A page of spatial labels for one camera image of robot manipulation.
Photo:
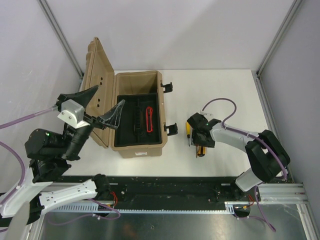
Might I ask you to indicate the tan plastic tool box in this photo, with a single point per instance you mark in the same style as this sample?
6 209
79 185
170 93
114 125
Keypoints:
99 71

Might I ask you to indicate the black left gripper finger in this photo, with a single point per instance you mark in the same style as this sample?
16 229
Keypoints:
110 119
83 97

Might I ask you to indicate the yellow handled screwdriver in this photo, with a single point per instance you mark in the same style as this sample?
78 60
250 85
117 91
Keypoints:
188 132

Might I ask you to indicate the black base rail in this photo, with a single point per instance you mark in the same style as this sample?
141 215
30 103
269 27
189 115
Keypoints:
218 189

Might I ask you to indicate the yellow utility knife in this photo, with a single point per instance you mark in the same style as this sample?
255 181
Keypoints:
200 151

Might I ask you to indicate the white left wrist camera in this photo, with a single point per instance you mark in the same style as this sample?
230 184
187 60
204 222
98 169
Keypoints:
72 113

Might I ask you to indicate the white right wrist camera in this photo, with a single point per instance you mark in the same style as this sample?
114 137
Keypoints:
207 114

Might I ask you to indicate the aluminium frame rail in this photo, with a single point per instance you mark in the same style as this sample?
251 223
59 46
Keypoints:
272 194

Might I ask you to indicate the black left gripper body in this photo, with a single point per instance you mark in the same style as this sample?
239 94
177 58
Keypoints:
75 142

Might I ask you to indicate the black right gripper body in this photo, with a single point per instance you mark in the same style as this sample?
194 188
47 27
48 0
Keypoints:
196 139

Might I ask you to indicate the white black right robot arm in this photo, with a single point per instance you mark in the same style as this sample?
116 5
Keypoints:
266 155

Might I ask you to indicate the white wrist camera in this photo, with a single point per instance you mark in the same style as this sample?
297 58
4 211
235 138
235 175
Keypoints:
72 113
207 114

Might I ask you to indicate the black tool box tray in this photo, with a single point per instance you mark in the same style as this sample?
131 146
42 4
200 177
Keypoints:
132 130

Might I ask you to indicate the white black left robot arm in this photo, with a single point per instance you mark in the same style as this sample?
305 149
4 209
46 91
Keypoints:
50 153

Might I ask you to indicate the red black utility knife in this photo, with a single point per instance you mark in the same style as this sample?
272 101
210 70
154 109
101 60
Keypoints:
149 119

